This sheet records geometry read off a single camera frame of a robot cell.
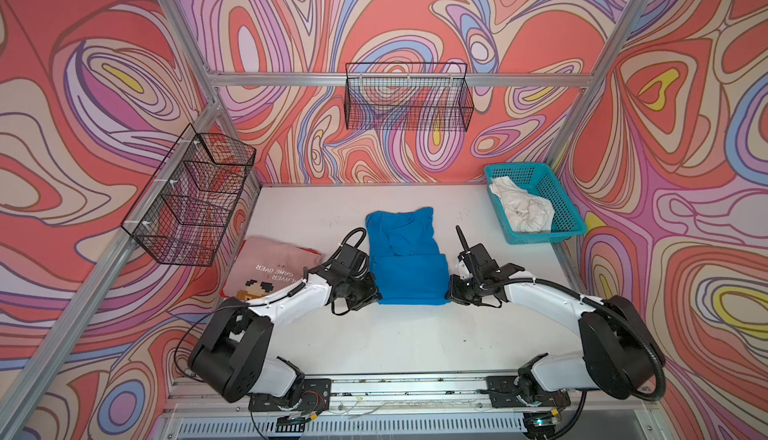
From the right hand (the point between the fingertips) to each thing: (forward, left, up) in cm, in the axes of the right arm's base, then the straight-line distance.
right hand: (450, 301), depth 87 cm
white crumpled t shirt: (+31, -32, +3) cm, 45 cm away
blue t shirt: (+17, +12, -2) cm, 21 cm away
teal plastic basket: (+47, -42, +3) cm, 64 cm away
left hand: (+1, +18, +4) cm, 19 cm away
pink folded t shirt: (+11, +56, +6) cm, 57 cm away
